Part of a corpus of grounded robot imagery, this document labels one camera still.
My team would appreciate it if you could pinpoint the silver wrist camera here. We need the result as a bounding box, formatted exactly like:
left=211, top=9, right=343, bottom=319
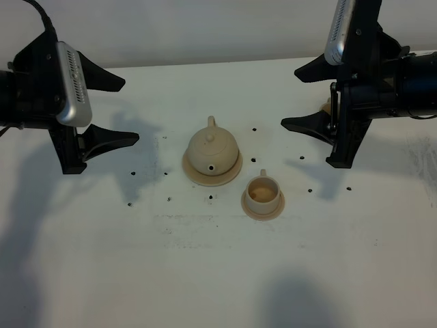
left=56, top=42, right=92, bottom=127
left=324, top=0, right=356, bottom=66

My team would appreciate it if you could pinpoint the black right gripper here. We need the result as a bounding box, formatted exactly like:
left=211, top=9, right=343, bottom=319
left=281, top=1, right=410, bottom=168

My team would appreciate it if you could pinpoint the beige teacup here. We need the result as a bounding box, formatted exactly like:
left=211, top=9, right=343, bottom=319
left=320, top=98, right=331, bottom=115
left=245, top=169, right=281, bottom=202

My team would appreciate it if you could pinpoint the near beige cup saucer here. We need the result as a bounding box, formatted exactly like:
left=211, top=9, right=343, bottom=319
left=241, top=191, right=285, bottom=221

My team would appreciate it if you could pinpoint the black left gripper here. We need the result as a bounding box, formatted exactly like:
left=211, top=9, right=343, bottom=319
left=7, top=31, right=139, bottom=174

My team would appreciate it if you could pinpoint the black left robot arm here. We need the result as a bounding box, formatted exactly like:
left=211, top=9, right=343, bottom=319
left=1, top=31, right=139, bottom=174

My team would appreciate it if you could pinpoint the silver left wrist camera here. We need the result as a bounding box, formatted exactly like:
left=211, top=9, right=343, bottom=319
left=56, top=42, right=92, bottom=127

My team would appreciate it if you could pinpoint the beige ceramic teapot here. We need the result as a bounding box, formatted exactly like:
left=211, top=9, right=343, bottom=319
left=186, top=115, right=239, bottom=176

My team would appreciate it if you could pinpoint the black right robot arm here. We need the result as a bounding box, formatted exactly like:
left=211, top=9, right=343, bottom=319
left=281, top=1, right=436, bottom=169

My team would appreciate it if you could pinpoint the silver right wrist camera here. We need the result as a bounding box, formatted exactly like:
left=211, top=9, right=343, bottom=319
left=324, top=0, right=356, bottom=66

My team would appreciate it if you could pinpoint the beige teapot saucer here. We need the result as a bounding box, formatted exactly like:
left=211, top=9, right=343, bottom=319
left=182, top=152, right=242, bottom=187

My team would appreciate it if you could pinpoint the far beige teacup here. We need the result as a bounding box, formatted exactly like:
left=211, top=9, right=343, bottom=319
left=320, top=98, right=331, bottom=115

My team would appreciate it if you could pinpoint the near beige teacup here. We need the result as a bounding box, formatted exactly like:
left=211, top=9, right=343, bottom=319
left=245, top=169, right=281, bottom=202

